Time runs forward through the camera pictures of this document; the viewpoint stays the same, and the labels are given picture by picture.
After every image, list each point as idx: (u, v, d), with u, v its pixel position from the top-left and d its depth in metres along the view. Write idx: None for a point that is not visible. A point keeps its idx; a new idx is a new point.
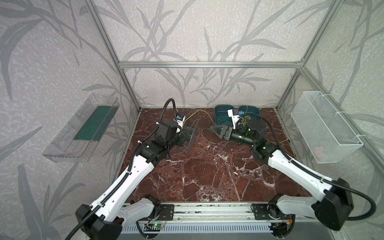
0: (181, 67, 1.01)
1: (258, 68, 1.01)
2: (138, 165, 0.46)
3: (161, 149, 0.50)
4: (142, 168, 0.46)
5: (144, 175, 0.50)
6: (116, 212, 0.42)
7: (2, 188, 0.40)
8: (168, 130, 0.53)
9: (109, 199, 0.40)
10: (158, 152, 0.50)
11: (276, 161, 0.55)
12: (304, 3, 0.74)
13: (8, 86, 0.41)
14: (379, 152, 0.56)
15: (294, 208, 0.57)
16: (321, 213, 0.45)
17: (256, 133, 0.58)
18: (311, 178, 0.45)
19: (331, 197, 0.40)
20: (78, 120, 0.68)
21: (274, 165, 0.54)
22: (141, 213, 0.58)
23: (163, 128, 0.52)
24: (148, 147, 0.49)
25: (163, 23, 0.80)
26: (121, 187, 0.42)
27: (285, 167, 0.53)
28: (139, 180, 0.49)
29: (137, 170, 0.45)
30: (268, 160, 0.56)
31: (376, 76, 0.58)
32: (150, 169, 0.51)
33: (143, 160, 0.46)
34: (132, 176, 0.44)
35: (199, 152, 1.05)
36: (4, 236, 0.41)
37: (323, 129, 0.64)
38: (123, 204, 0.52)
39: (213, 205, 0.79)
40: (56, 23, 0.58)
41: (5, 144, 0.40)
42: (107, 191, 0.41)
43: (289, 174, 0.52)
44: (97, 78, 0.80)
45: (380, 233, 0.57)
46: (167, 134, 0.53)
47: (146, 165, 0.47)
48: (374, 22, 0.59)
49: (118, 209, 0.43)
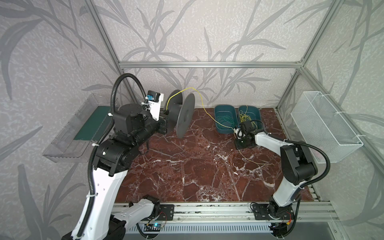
0: (181, 67, 1.01)
1: (258, 68, 1.01)
2: (101, 181, 0.35)
3: (126, 148, 0.37)
4: (108, 185, 0.36)
5: (117, 185, 0.39)
6: (102, 230, 0.37)
7: (3, 188, 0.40)
8: (127, 122, 0.37)
9: (87, 227, 0.35)
10: (121, 154, 0.36)
11: (259, 135, 0.69)
12: (304, 3, 0.74)
13: (8, 86, 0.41)
14: (379, 152, 0.56)
15: (281, 189, 0.63)
16: (287, 171, 0.53)
17: (244, 126, 0.82)
18: (280, 141, 0.55)
19: (286, 148, 0.51)
20: (79, 120, 0.68)
21: (258, 139, 0.70)
22: (141, 214, 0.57)
23: (119, 121, 0.36)
24: (104, 153, 0.36)
25: (163, 23, 0.80)
26: (93, 211, 0.35)
27: (264, 139, 0.67)
28: (112, 194, 0.38)
29: (103, 188, 0.35)
30: (255, 138, 0.72)
31: (376, 77, 0.58)
32: (119, 177, 0.38)
33: (104, 173, 0.35)
34: (100, 197, 0.35)
35: (199, 152, 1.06)
36: (4, 236, 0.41)
37: (323, 129, 0.64)
38: (106, 219, 0.38)
39: (213, 205, 0.79)
40: (56, 24, 0.58)
41: (4, 145, 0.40)
42: (81, 217, 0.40)
43: (268, 145, 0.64)
44: (97, 79, 0.80)
45: (381, 234, 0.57)
46: (129, 126, 0.38)
47: (111, 180, 0.36)
48: (374, 22, 0.59)
49: (103, 228, 0.37)
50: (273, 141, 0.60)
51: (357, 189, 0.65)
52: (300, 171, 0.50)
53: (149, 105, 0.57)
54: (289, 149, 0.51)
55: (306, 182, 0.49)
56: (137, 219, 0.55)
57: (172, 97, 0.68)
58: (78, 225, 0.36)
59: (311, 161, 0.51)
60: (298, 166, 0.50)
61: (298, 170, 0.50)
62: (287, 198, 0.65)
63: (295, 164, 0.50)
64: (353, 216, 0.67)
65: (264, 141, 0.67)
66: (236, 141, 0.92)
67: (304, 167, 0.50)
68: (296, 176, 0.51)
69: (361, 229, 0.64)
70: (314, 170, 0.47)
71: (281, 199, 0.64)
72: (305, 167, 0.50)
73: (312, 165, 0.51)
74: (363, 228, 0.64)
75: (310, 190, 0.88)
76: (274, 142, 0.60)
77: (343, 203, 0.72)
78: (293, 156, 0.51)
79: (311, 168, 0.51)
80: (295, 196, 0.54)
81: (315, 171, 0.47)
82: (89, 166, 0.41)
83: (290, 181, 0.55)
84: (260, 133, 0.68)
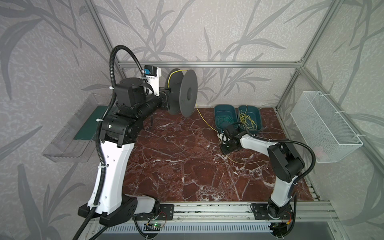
0: (181, 67, 1.01)
1: (258, 68, 1.01)
2: (111, 152, 0.36)
3: (131, 122, 0.37)
4: (118, 156, 0.36)
5: (127, 157, 0.40)
6: (116, 199, 0.39)
7: (3, 188, 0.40)
8: (130, 95, 0.37)
9: (102, 197, 0.37)
10: (128, 127, 0.36)
11: (243, 138, 0.70)
12: (304, 3, 0.74)
13: (8, 86, 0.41)
14: (379, 152, 0.56)
15: (276, 188, 0.64)
16: (278, 170, 0.54)
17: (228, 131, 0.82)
18: (265, 142, 0.57)
19: (273, 148, 0.52)
20: (79, 120, 0.68)
21: (243, 143, 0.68)
22: (144, 206, 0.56)
23: (122, 94, 0.36)
24: (111, 126, 0.36)
25: (163, 23, 0.80)
26: (107, 182, 0.36)
27: (248, 142, 0.69)
28: (122, 165, 0.39)
29: (113, 160, 0.36)
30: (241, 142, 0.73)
31: (376, 77, 0.58)
32: (128, 148, 0.39)
33: (113, 145, 0.36)
34: (112, 168, 0.36)
35: (199, 152, 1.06)
36: (4, 236, 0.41)
37: (323, 129, 0.64)
38: (119, 190, 0.40)
39: (213, 205, 0.79)
40: (56, 24, 0.58)
41: (4, 145, 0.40)
42: (95, 188, 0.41)
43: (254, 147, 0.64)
44: (97, 79, 0.80)
45: (380, 234, 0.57)
46: (131, 98, 0.38)
47: (120, 151, 0.36)
48: (374, 22, 0.59)
49: (117, 198, 0.39)
50: (259, 143, 0.62)
51: (357, 188, 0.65)
52: (290, 168, 0.51)
53: (147, 80, 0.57)
54: (276, 149, 0.52)
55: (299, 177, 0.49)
56: (141, 208, 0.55)
57: (173, 74, 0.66)
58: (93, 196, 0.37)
59: (298, 156, 0.53)
60: (288, 164, 0.51)
61: (289, 168, 0.51)
62: (285, 196, 0.64)
63: (285, 163, 0.51)
64: (353, 216, 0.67)
65: (248, 143, 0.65)
66: (222, 146, 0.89)
67: (293, 163, 0.52)
68: (288, 174, 0.51)
69: (361, 228, 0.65)
70: (302, 164, 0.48)
71: (279, 197, 0.64)
72: (293, 163, 0.52)
73: (300, 160, 0.53)
74: (363, 228, 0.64)
75: (310, 190, 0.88)
76: (259, 143, 0.62)
77: (343, 203, 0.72)
78: (281, 155, 0.52)
79: (299, 163, 0.53)
80: (291, 192, 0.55)
81: (303, 165, 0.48)
82: (97, 140, 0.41)
83: (283, 180, 0.57)
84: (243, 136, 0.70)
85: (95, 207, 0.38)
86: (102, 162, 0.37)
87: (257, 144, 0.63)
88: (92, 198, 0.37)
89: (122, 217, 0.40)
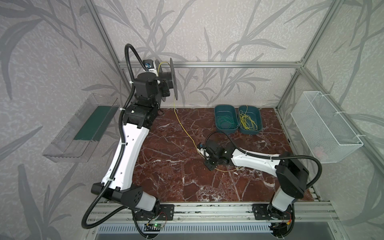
0: (181, 67, 1.01)
1: (258, 67, 1.01)
2: (131, 132, 0.42)
3: (149, 109, 0.44)
4: (137, 135, 0.43)
5: (141, 140, 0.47)
6: (129, 178, 0.42)
7: (3, 188, 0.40)
8: (146, 87, 0.44)
9: (117, 172, 0.40)
10: (147, 113, 0.44)
11: (236, 158, 0.62)
12: (304, 3, 0.74)
13: (8, 86, 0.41)
14: (379, 152, 0.56)
15: (278, 196, 0.62)
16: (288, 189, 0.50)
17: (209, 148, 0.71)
18: (264, 160, 0.52)
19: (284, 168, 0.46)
20: (79, 120, 0.68)
21: (237, 162, 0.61)
22: (146, 203, 0.61)
23: (139, 86, 0.43)
24: (133, 112, 0.43)
25: (163, 23, 0.80)
26: (123, 159, 0.41)
27: (244, 161, 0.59)
28: (138, 146, 0.44)
29: (132, 139, 0.42)
30: (232, 161, 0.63)
31: (376, 77, 0.58)
32: (145, 131, 0.46)
33: (133, 126, 0.42)
34: (130, 146, 0.41)
35: (199, 152, 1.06)
36: (4, 236, 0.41)
37: (323, 129, 0.64)
38: (132, 170, 0.44)
39: (213, 205, 0.79)
40: (56, 24, 0.58)
41: (4, 145, 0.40)
42: (111, 165, 0.41)
43: (249, 164, 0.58)
44: (97, 78, 0.80)
45: (380, 233, 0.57)
46: (148, 90, 0.45)
47: (139, 131, 0.43)
48: (374, 22, 0.59)
49: (129, 177, 0.42)
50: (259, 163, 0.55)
51: (357, 188, 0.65)
52: (301, 184, 0.47)
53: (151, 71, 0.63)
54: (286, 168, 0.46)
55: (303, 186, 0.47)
56: (143, 205, 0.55)
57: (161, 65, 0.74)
58: (108, 173, 0.40)
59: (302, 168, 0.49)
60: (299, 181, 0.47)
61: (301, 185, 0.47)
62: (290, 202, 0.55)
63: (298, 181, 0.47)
64: (353, 215, 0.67)
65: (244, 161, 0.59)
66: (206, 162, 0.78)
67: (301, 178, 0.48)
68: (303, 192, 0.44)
69: (361, 228, 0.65)
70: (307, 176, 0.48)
71: (281, 203, 0.63)
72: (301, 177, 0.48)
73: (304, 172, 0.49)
74: (363, 227, 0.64)
75: (310, 190, 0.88)
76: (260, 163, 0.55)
77: (343, 203, 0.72)
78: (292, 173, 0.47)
79: (305, 175, 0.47)
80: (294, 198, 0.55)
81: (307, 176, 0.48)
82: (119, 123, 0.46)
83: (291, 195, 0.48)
84: (237, 154, 0.60)
85: (110, 181, 0.40)
86: (121, 139, 0.42)
87: (258, 163, 0.56)
88: (107, 175, 0.40)
89: (130, 200, 0.42)
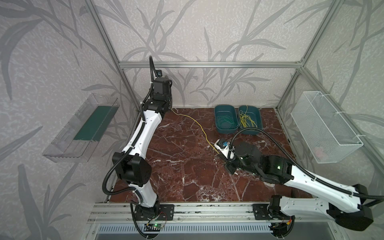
0: (181, 67, 1.01)
1: (258, 67, 1.01)
2: (149, 115, 0.53)
3: (163, 103, 0.57)
4: (155, 117, 0.54)
5: (156, 126, 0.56)
6: (144, 151, 0.49)
7: (3, 188, 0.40)
8: (163, 85, 0.60)
9: (137, 142, 0.48)
10: (162, 105, 0.58)
11: (299, 182, 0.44)
12: (304, 3, 0.74)
13: (8, 86, 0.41)
14: (379, 151, 0.56)
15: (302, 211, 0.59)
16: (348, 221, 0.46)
17: (249, 157, 0.49)
18: (341, 194, 0.42)
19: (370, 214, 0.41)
20: (78, 120, 0.68)
21: (295, 186, 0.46)
22: (149, 195, 0.62)
23: (157, 85, 0.58)
24: (152, 103, 0.56)
25: (163, 23, 0.80)
26: (142, 133, 0.49)
27: (309, 188, 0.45)
28: (154, 127, 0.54)
29: (150, 119, 0.52)
30: (288, 182, 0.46)
31: (376, 77, 0.58)
32: (160, 118, 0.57)
33: (152, 112, 0.54)
34: (148, 125, 0.51)
35: (199, 152, 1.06)
36: (4, 236, 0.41)
37: (323, 129, 0.64)
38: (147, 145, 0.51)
39: (213, 205, 0.79)
40: (56, 24, 0.58)
41: (4, 145, 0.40)
42: (131, 138, 0.49)
43: (312, 192, 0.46)
44: (97, 78, 0.80)
45: (380, 233, 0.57)
46: (163, 89, 0.59)
47: (156, 115, 0.55)
48: (374, 22, 0.59)
49: (145, 149, 0.50)
50: (336, 197, 0.43)
51: None
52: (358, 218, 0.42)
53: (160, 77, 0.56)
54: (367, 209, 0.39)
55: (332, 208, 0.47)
56: (147, 196, 0.62)
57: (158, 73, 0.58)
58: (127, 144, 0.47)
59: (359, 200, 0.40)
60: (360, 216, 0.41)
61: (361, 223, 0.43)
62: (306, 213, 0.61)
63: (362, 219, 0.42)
64: None
65: (306, 187, 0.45)
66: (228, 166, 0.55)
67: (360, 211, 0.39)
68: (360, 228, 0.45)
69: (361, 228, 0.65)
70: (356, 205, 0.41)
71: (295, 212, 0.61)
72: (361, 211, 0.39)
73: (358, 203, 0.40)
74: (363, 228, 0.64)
75: None
76: (335, 197, 0.43)
77: None
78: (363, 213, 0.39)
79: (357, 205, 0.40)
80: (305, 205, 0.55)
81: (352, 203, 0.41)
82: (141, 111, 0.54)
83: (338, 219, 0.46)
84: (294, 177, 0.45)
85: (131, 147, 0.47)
86: (142, 119, 0.52)
87: (332, 197, 0.44)
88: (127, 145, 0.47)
89: (143, 173, 0.48)
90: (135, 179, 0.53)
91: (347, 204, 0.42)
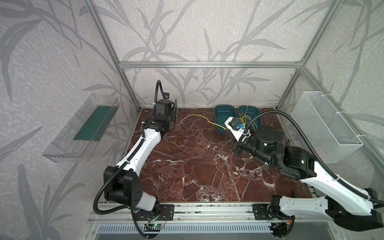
0: (181, 67, 1.01)
1: (258, 68, 1.01)
2: (149, 133, 0.54)
3: (164, 123, 0.59)
4: (154, 135, 0.54)
5: (154, 144, 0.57)
6: (138, 168, 0.46)
7: (3, 188, 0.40)
8: (165, 107, 0.62)
9: (132, 158, 0.46)
10: (162, 126, 0.59)
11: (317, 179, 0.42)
12: (304, 3, 0.74)
13: (8, 86, 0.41)
14: (379, 152, 0.56)
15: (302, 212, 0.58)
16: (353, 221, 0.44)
17: (276, 145, 0.41)
18: (358, 198, 0.39)
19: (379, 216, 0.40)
20: (78, 120, 0.68)
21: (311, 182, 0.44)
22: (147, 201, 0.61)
23: (160, 106, 0.61)
24: (153, 123, 0.57)
25: (163, 23, 0.80)
26: (139, 150, 0.48)
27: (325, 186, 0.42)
28: (152, 145, 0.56)
29: (149, 137, 0.52)
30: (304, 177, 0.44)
31: (376, 77, 0.58)
32: (159, 137, 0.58)
33: (153, 130, 0.55)
34: (146, 142, 0.51)
35: (199, 152, 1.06)
36: (4, 236, 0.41)
37: (323, 129, 0.64)
38: (142, 163, 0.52)
39: (213, 205, 0.79)
40: (56, 24, 0.58)
41: (4, 145, 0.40)
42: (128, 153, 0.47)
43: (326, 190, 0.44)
44: (97, 78, 0.80)
45: (381, 233, 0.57)
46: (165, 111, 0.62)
47: (156, 133, 0.55)
48: (374, 22, 0.59)
49: (139, 166, 0.47)
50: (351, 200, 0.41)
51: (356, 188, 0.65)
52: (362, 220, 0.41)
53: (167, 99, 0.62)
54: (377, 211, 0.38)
55: (331, 208, 0.47)
56: (143, 205, 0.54)
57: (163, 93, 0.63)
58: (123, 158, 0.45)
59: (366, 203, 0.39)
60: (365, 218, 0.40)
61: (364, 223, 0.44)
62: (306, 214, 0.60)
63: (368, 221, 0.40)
64: None
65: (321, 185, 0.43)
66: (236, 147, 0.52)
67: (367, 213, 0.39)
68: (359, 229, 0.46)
69: None
70: None
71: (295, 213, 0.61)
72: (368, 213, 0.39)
73: None
74: None
75: (310, 190, 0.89)
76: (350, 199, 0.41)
77: None
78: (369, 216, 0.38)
79: None
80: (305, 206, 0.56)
81: None
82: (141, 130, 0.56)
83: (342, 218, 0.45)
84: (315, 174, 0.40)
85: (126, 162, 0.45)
86: (142, 135, 0.52)
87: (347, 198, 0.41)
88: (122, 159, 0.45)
89: (134, 191, 0.44)
90: (122, 200, 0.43)
91: (361, 208, 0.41)
